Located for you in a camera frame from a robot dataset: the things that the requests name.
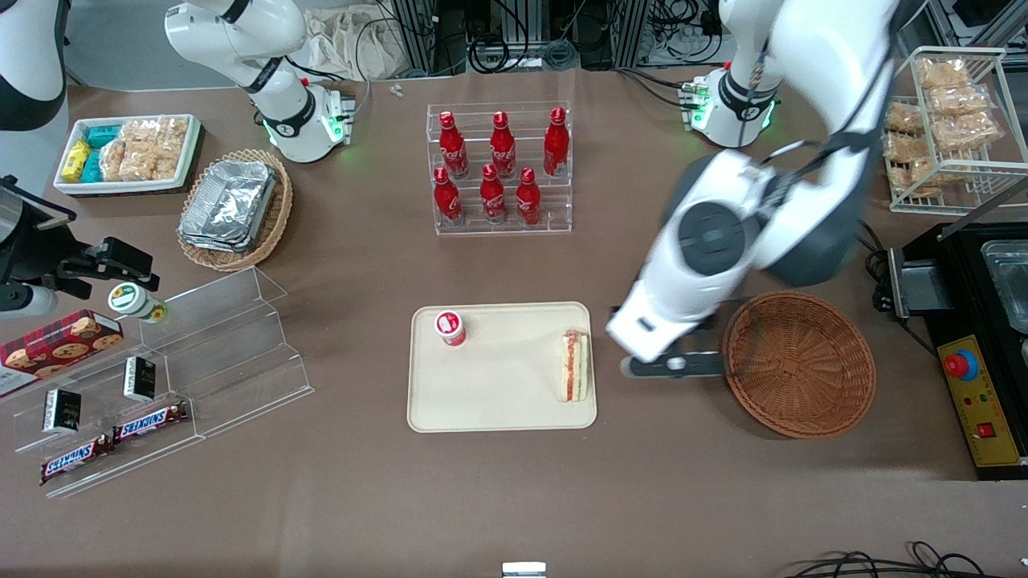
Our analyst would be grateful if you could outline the white cloth bag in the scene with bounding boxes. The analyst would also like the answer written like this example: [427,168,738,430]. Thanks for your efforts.
[304,6,396,83]

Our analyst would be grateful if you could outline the small black box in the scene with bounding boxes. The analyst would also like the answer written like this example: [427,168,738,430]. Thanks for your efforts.
[41,388,83,436]
[122,356,157,403]

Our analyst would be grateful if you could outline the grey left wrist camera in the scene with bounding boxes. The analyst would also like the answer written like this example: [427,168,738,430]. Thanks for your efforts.
[620,350,727,381]

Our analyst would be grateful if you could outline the stack of foil trays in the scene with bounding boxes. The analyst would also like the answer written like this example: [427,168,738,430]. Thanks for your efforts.
[177,159,279,254]

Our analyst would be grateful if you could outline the red plaid cookie box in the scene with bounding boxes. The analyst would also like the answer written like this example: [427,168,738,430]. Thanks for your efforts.
[0,309,126,399]

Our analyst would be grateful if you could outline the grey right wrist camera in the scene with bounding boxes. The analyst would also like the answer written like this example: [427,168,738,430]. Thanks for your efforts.
[0,284,59,320]

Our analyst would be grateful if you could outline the beige plastic tray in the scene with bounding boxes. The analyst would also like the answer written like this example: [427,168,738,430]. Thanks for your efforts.
[406,301,598,434]

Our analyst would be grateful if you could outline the coiled black cable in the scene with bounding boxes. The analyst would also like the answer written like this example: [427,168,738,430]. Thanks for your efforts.
[469,39,508,75]

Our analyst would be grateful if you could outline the red cup with white lid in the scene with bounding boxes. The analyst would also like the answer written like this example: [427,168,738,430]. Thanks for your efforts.
[434,309,468,348]

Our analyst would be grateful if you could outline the black table cable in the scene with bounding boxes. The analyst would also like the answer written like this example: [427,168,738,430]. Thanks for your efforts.
[856,218,939,358]

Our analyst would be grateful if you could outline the oval light wicker basket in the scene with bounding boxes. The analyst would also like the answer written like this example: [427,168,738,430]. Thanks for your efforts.
[176,148,295,273]

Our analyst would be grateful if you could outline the red cola bottle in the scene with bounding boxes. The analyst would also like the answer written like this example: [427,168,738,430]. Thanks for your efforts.
[438,111,471,180]
[479,164,509,226]
[489,112,518,179]
[515,167,543,227]
[542,107,571,177]
[432,166,465,227]

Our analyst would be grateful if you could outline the clear acrylic stepped shelf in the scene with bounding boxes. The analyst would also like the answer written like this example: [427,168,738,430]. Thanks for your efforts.
[11,321,206,500]
[138,267,316,440]

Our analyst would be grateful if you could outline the black base cable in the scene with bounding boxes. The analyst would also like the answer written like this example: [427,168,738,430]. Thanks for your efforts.
[615,67,701,110]

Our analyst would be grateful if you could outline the snickers bar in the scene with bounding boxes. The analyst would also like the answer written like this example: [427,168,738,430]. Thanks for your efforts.
[112,401,191,445]
[39,433,116,486]

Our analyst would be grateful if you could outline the round brown wicker basket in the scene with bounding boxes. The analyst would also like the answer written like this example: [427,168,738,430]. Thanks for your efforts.
[721,291,877,440]

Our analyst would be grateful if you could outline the aluminium frame post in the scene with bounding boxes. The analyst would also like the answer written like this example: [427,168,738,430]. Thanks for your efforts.
[612,0,650,68]
[395,0,441,76]

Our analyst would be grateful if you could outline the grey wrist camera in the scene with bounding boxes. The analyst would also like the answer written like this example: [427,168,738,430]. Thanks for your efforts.
[0,284,59,320]
[620,350,727,381]

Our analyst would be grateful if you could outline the yellow snack packet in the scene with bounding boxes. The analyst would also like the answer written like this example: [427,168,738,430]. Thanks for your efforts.
[62,140,92,183]

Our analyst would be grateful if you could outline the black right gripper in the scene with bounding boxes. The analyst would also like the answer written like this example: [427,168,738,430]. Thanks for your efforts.
[0,177,160,299]

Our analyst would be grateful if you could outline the yellow control box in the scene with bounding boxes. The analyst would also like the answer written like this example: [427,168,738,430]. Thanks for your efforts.
[937,334,1026,469]

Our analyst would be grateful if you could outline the triangular sandwich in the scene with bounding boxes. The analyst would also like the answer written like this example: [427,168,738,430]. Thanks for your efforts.
[557,328,590,404]

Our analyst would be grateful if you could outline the clear acrylic bottle rack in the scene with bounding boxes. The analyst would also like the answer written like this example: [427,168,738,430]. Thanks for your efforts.
[426,101,573,237]

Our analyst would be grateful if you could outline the black appliance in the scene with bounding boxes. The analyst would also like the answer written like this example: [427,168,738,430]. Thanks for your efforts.
[903,220,1028,482]

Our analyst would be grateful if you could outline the white wire rack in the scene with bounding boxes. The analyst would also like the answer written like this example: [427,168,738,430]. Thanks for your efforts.
[884,46,1028,215]

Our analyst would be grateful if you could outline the black floor cables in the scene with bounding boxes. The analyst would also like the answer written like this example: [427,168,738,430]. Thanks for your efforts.
[791,541,993,578]

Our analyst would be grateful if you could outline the metal pan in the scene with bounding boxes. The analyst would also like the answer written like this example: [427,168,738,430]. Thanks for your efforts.
[980,240,1028,335]

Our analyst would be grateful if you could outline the white rectangular snack tray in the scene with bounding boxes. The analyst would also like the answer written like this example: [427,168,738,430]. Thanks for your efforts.
[53,113,202,197]

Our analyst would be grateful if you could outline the rice cracker pack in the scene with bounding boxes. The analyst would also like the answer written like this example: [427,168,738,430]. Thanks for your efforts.
[885,132,934,163]
[935,112,1002,153]
[100,138,131,183]
[885,101,926,134]
[919,58,970,89]
[890,158,942,198]
[151,117,190,181]
[929,83,991,116]
[119,120,160,182]

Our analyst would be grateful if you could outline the cup with green white lid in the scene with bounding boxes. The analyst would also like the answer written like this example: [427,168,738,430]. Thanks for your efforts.
[108,282,170,325]

